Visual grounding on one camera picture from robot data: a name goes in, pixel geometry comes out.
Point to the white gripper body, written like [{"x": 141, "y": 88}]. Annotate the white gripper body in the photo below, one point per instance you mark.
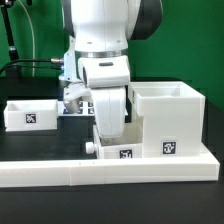
[{"x": 109, "y": 109}]

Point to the white front drawer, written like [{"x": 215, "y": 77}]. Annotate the white front drawer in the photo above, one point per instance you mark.
[{"x": 128, "y": 146}]

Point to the white drawer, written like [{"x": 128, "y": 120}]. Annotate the white drawer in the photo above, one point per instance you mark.
[
  {"x": 128, "y": 146},
  {"x": 31, "y": 115}
]

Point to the white drawer cabinet box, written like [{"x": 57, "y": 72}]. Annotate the white drawer cabinet box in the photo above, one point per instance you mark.
[{"x": 171, "y": 116}]

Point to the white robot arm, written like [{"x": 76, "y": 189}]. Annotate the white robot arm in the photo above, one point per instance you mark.
[{"x": 96, "y": 65}]

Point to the white rear drawer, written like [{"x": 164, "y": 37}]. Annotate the white rear drawer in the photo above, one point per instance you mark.
[{"x": 31, "y": 115}]

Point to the white L-shaped fence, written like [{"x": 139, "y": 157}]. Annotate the white L-shaped fence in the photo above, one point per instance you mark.
[{"x": 204, "y": 167}]

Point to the black camera stand pole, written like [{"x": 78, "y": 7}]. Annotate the black camera stand pole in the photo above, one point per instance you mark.
[{"x": 12, "y": 71}]

